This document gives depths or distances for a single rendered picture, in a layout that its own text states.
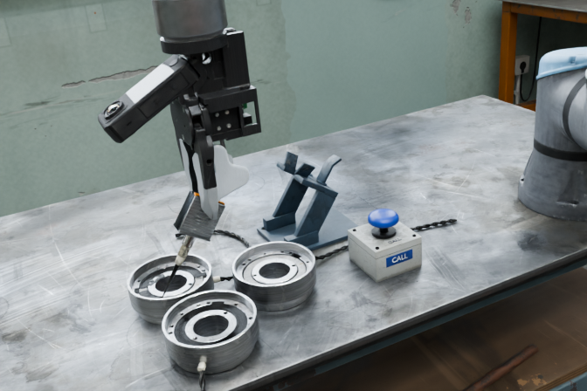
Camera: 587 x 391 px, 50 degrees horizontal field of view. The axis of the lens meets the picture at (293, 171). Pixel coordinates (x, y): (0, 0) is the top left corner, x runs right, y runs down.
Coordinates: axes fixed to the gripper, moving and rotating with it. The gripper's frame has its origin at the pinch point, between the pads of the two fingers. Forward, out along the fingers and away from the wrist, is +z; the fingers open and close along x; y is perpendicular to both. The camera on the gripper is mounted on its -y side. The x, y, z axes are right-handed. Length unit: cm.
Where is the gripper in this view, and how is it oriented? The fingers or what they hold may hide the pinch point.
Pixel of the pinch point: (202, 206)
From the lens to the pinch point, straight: 75.8
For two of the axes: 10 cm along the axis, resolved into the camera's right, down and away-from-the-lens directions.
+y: 8.9, -2.6, 3.8
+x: -4.5, -3.2, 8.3
